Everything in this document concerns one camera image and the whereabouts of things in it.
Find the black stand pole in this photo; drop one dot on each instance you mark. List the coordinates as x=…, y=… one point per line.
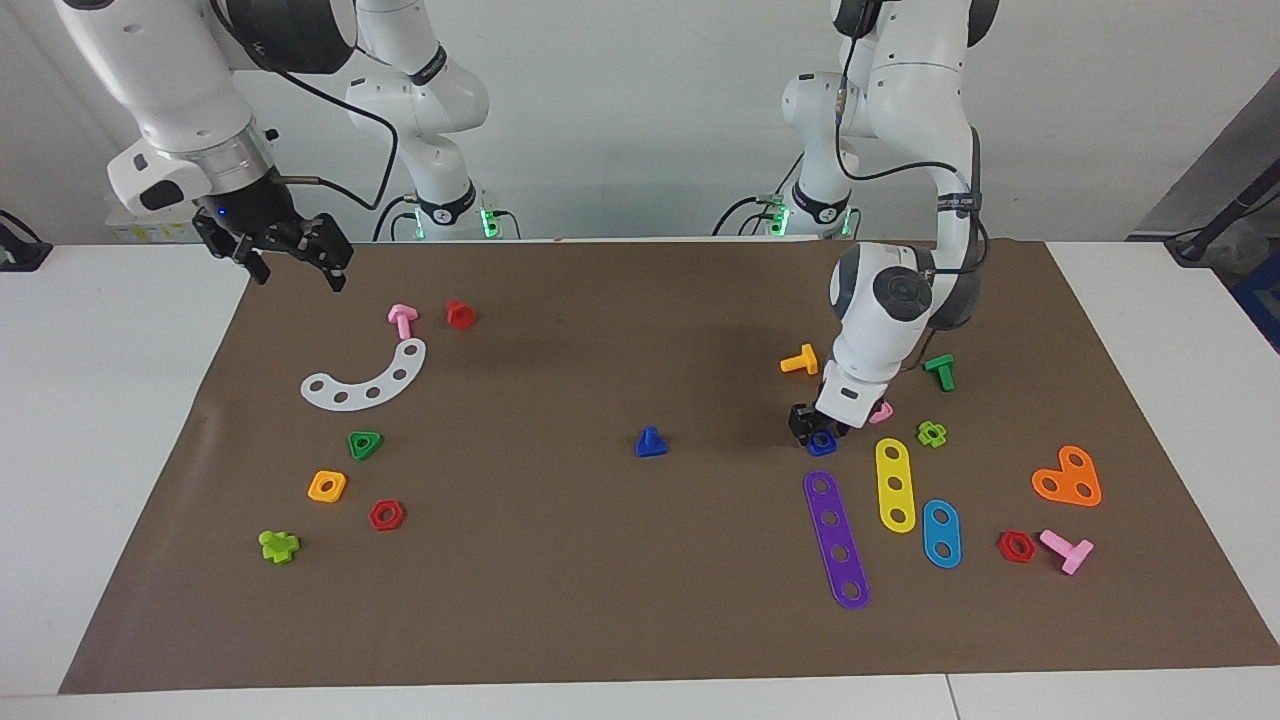
x=1225, y=215

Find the light green cross screw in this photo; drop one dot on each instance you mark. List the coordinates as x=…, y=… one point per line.
x=278, y=548

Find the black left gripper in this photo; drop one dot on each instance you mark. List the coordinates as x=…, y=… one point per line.
x=803, y=415

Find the grey slanted panel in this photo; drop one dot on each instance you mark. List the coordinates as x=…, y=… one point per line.
x=1215, y=160

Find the blue plastic screw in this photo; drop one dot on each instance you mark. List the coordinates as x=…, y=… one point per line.
x=651, y=446

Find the orange plastic screw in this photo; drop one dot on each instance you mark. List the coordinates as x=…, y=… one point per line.
x=800, y=363

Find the pink square plastic nut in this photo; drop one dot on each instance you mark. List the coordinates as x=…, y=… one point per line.
x=883, y=413

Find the blue two-hole plate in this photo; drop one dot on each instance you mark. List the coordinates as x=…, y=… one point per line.
x=941, y=538

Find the pink plastic screw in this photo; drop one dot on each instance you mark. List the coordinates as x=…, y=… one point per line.
x=402, y=318
x=1068, y=552

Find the brown table mat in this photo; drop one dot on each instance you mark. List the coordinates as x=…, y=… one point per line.
x=640, y=560

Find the orange heart-shaped plate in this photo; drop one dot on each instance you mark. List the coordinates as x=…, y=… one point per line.
x=1062, y=478

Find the red plastic screw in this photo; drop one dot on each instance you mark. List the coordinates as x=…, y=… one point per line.
x=460, y=316

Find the dark green plastic screw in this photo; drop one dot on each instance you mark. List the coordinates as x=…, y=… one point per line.
x=942, y=372

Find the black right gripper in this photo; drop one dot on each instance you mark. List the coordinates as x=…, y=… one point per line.
x=255, y=220

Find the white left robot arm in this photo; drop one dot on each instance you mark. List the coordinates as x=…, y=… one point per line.
x=905, y=200

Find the blue square plastic nut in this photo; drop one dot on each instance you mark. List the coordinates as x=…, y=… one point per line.
x=824, y=448

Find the yellow three-hole plate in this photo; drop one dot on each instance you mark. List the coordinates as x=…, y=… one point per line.
x=895, y=468

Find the purple four-hole plate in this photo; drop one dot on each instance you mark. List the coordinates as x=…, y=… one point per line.
x=835, y=535

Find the white curved five-hole plate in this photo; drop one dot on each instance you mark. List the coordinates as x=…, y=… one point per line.
x=355, y=395

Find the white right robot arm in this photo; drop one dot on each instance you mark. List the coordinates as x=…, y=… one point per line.
x=170, y=80

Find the light green cross nut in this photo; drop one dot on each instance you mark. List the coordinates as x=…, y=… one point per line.
x=925, y=440

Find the blue crate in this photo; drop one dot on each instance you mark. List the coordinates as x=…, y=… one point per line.
x=1262, y=300

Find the white boxes stack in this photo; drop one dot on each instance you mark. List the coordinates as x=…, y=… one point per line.
x=125, y=232

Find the green triangular plastic nut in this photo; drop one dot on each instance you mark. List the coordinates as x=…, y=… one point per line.
x=354, y=448

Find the red hexagonal plastic nut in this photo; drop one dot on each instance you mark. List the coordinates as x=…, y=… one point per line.
x=376, y=516
x=1005, y=547

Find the black clamp device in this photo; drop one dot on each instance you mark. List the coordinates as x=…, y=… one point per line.
x=22, y=252

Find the orange square plastic nut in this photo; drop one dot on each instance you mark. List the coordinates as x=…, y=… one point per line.
x=316, y=488

